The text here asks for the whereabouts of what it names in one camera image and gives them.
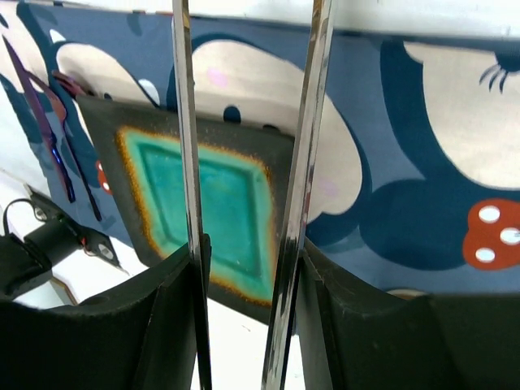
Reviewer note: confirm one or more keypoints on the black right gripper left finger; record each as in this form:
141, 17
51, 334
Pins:
141, 334

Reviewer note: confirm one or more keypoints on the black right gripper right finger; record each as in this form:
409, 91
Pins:
355, 336

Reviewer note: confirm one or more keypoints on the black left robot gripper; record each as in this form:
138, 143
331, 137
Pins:
48, 239

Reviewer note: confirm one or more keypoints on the black teal square plate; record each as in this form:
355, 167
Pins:
243, 177

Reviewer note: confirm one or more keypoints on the purple iridescent knife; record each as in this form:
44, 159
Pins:
27, 79

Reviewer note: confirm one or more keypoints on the blue cartoon placemat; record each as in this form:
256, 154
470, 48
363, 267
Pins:
416, 178

